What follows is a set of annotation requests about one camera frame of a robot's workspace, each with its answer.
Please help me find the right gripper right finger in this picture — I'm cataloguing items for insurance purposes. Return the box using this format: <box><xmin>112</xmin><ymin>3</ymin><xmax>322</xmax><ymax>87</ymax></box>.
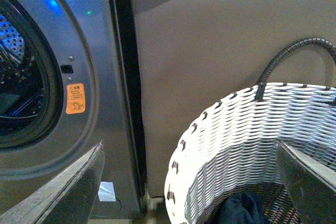
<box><xmin>276</xmin><ymin>142</ymin><xmax>335</xmax><ymax>223</ymax></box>

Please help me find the black wrapped basket handle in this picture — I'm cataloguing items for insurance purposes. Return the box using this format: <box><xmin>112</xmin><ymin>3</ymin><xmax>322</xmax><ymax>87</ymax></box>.
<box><xmin>255</xmin><ymin>37</ymin><xmax>335</xmax><ymax>102</ymax></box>

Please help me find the white woven laundry basket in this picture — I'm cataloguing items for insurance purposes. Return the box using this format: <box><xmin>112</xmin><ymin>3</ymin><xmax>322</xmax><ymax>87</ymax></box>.
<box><xmin>164</xmin><ymin>82</ymin><xmax>335</xmax><ymax>223</ymax></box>

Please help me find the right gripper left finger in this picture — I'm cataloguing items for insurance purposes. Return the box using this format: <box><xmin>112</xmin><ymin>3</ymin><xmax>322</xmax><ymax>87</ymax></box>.
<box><xmin>1</xmin><ymin>142</ymin><xmax>104</xmax><ymax>223</ymax></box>

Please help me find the grey fabric panel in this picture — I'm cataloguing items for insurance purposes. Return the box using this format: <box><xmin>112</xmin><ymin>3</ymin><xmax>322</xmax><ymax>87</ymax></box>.
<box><xmin>131</xmin><ymin>0</ymin><xmax>335</xmax><ymax>197</ymax></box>

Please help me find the dark navy blue garment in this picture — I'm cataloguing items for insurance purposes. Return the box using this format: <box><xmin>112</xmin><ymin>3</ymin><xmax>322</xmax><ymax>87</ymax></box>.
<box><xmin>213</xmin><ymin>191</ymin><xmax>268</xmax><ymax>223</ymax></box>

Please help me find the orange warning sticker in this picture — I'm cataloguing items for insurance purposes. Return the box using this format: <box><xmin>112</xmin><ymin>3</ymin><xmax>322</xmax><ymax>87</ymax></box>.
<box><xmin>66</xmin><ymin>83</ymin><xmax>86</xmax><ymax>114</ymax></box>

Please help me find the grey front-load washing machine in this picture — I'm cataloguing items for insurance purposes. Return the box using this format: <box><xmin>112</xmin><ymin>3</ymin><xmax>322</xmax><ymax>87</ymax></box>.
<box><xmin>1</xmin><ymin>0</ymin><xmax>145</xmax><ymax>219</ymax></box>

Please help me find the white tape piece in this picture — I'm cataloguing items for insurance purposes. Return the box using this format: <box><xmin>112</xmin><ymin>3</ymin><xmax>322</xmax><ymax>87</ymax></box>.
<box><xmin>98</xmin><ymin>182</ymin><xmax>117</xmax><ymax>202</ymax></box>

